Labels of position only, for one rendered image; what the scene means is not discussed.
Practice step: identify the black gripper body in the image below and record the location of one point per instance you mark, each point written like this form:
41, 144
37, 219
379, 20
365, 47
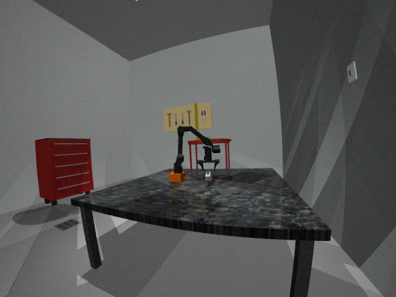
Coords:
208, 158

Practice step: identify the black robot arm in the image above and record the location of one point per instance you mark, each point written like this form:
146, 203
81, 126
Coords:
180, 158

